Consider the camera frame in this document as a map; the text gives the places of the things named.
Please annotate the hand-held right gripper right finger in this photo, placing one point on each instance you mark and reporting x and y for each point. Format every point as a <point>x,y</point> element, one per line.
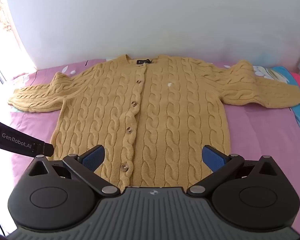
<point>213,160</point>

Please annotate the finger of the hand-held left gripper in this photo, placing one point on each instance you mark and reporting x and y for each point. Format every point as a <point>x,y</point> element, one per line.
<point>44,149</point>

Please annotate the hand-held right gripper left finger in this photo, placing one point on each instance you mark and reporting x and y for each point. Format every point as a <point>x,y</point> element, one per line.
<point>93,159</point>

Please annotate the pink floral bed sheet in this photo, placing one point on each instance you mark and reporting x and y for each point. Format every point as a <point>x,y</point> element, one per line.
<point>255,132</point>

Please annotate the patterned curtain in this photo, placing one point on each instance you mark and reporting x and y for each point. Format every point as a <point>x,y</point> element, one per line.
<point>1,12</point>

